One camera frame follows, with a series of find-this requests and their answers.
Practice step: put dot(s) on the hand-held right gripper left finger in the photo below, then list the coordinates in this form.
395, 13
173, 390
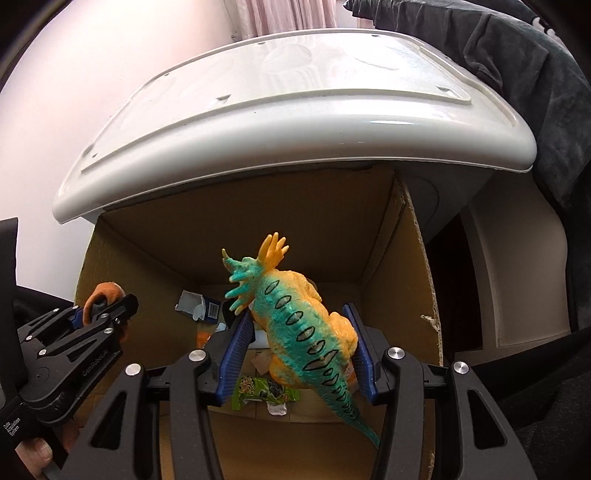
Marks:
235, 355

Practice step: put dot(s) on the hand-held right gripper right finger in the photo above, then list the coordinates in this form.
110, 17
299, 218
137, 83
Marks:
362, 355

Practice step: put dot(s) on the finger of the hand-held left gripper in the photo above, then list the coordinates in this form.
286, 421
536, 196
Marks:
111, 314
76, 317

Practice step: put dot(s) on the orange brown scrap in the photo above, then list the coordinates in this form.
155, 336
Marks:
104, 291

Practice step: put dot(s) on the orange plastic bag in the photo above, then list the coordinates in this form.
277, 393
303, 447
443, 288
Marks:
204, 337

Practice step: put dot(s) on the green snack packet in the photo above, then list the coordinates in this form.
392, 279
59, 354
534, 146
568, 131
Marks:
258, 390

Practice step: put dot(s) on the orange and teal toy dinosaur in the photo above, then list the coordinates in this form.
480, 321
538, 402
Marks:
300, 341

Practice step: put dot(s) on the cardboard box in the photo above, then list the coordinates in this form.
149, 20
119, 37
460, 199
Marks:
277, 230

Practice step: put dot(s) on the person's left hand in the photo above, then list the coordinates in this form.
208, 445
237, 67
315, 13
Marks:
32, 454

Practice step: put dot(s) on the white crumpled paper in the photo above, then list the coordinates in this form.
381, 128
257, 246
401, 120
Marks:
277, 409

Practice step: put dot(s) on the white furniture panel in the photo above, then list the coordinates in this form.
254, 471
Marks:
521, 277

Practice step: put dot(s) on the white plastic lid tray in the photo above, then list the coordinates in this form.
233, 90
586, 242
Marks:
300, 110

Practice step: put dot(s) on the dark cloth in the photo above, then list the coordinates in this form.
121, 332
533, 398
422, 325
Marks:
508, 46

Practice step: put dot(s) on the pink curtain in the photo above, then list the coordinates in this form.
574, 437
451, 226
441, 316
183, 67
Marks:
286, 16

